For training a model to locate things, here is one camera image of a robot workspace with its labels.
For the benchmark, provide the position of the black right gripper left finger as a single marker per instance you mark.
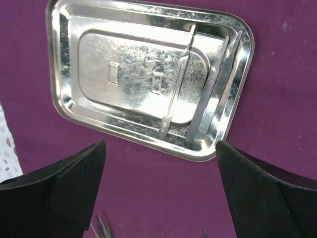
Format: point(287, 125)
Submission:
point(55, 201)

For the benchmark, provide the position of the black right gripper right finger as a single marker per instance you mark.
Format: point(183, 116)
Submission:
point(266, 201)

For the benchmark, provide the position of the steel tweezers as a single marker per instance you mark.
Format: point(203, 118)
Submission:
point(101, 227)

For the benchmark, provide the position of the purple cloth wrap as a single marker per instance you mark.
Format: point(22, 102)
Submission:
point(146, 193)

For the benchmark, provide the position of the ridged steel dressing forceps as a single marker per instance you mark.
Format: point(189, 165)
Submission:
point(206, 93)

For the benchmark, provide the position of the steel scalpel handle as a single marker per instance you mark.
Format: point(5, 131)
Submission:
point(167, 118)
point(218, 89)

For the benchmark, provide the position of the stainless steel instrument tray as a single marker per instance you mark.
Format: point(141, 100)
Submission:
point(113, 63)

